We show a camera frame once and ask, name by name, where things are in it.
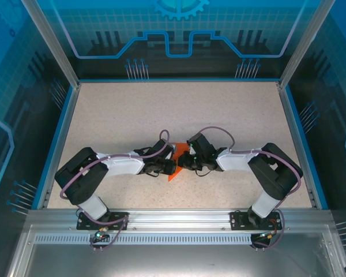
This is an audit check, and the orange square paper sheet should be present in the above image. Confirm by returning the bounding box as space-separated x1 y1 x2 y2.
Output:
167 142 190 183

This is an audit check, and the grey metal shelf plate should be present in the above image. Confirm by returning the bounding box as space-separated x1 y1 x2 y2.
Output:
5 230 346 277

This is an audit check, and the blue table edge strip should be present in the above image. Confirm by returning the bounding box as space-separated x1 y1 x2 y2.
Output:
284 85 329 210
31 85 76 210

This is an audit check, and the aluminium mounting rail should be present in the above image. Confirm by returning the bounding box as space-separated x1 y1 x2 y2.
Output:
27 208 334 231

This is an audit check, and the slotted metal cable duct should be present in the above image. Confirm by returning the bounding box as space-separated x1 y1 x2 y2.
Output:
34 234 325 245

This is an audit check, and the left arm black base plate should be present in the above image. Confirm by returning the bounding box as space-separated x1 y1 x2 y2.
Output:
76 211 130 231

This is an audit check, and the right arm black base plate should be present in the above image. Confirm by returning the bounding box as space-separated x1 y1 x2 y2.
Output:
230 210 283 231

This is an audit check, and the cable plug with green light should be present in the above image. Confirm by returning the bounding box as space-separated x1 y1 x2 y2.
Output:
94 227 110 241

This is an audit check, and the cable plug with orange wires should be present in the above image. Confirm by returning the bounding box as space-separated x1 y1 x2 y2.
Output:
258 230 278 240

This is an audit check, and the aluminium frame post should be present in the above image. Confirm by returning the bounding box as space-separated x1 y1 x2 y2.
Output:
279 0 337 89
20 0 81 89

